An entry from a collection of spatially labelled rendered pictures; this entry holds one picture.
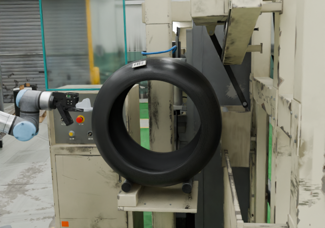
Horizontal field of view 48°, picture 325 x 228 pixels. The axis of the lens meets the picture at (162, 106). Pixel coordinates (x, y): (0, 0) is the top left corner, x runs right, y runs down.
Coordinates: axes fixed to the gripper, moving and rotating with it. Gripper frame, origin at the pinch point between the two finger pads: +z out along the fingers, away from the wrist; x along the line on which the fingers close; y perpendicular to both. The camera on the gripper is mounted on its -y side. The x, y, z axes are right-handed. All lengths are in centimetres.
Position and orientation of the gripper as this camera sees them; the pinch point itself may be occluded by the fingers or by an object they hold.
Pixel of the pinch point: (93, 110)
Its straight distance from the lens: 178.6
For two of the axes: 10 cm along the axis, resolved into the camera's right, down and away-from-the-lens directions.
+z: 9.9, 1.1, -1.0
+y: 0.9, -9.8, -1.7
